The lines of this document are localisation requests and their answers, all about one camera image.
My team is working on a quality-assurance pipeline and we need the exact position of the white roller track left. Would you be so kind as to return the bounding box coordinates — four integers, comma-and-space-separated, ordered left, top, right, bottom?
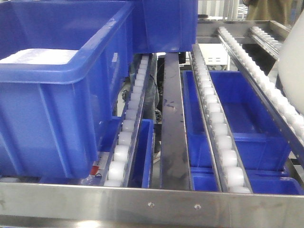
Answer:
103, 54, 151, 187

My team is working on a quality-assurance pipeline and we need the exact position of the white roller track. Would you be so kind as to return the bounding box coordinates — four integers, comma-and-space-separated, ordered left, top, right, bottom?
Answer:
189, 43, 253, 194
218, 27, 304, 165
103, 54, 151, 187
250, 26, 283, 60

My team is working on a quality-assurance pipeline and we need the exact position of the steel centre divider bar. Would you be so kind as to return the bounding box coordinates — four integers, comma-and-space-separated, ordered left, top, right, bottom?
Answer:
160, 53, 192, 190

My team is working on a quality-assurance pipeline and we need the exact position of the blue crate lower left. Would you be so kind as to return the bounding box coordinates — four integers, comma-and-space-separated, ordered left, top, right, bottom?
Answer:
129, 119, 154, 188

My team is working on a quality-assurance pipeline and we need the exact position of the blue crate upper rear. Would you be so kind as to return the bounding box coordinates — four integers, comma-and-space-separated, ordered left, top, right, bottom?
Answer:
133, 0, 198, 54

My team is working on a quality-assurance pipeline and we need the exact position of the white roller track middle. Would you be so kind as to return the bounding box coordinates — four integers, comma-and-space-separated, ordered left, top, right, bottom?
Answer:
189, 43, 253, 194

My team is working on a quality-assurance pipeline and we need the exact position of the large blue crate near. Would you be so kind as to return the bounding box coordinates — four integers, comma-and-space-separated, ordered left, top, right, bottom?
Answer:
0, 0, 134, 179

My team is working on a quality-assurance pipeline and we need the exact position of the blue crate lower right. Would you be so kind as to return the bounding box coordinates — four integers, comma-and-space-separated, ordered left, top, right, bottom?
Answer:
182, 71, 291, 171

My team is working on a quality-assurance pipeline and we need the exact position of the blue crate bottom front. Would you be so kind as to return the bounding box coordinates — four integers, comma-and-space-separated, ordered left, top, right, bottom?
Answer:
191, 167, 304, 195

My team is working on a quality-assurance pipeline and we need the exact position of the white roller track far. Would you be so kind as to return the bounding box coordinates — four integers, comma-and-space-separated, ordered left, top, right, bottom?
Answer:
250, 26, 283, 60

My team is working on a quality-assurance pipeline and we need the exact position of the white roller track right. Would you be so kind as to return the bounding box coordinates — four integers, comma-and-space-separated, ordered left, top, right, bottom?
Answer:
218, 27, 304, 165

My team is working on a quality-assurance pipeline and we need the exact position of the steel front rail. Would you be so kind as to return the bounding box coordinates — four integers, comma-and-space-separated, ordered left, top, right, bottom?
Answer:
0, 183, 304, 228

